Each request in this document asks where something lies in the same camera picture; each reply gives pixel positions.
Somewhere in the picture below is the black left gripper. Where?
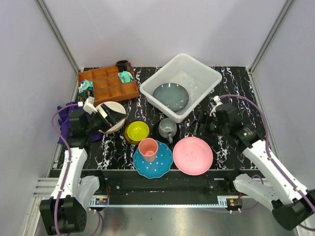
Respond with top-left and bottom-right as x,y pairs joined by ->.
85,104 -> 126,135

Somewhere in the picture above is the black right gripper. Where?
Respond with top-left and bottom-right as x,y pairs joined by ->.
185,110 -> 228,141

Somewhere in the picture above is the teal ceramic floral plate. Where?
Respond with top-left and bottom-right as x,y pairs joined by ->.
153,83 -> 189,112

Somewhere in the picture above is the translucent white plastic bin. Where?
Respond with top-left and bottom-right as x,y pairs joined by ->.
139,53 -> 222,123

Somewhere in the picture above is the pink plastic cup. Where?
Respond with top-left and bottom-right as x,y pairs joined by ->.
138,138 -> 158,162

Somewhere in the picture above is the blue dotted scalloped plate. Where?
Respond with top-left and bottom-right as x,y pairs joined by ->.
133,141 -> 173,179

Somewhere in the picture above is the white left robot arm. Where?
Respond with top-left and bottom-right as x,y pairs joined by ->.
39,102 -> 126,236

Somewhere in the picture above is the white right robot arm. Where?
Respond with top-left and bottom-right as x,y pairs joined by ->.
188,103 -> 315,231

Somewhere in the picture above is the cream white bowl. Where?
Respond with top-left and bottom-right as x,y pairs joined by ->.
94,101 -> 127,135

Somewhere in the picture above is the orange wooden divided tray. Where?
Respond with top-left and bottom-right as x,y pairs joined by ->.
77,65 -> 139,106

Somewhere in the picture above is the grey ceramic mug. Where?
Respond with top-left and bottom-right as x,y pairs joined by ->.
158,118 -> 177,144

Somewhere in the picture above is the amber transparent plate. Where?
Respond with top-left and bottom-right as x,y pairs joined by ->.
124,120 -> 151,145

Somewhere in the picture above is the dark green patterned cloth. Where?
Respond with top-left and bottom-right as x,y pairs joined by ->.
77,90 -> 94,102

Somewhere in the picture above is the yellow plastic bowl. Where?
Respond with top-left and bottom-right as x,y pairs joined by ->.
127,121 -> 150,142

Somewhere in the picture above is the pink plastic plate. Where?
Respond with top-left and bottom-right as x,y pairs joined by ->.
173,137 -> 214,176

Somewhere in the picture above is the teal white patterned cloth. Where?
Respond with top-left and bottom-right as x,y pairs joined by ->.
78,79 -> 94,93

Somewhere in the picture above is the black saucer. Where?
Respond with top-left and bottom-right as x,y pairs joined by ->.
151,121 -> 180,144

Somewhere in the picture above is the mint green rolled cloth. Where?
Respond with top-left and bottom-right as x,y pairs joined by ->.
118,71 -> 134,84

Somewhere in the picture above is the purple cloth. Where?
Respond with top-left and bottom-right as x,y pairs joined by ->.
57,102 -> 103,145

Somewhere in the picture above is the dark brown cup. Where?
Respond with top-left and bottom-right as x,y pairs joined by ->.
115,60 -> 132,73

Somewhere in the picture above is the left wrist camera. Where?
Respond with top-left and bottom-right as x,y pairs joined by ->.
78,96 -> 97,115

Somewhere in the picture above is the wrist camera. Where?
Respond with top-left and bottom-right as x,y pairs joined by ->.
78,96 -> 97,115
210,96 -> 222,117

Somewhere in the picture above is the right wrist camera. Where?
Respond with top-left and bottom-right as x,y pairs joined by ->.
210,96 -> 222,117

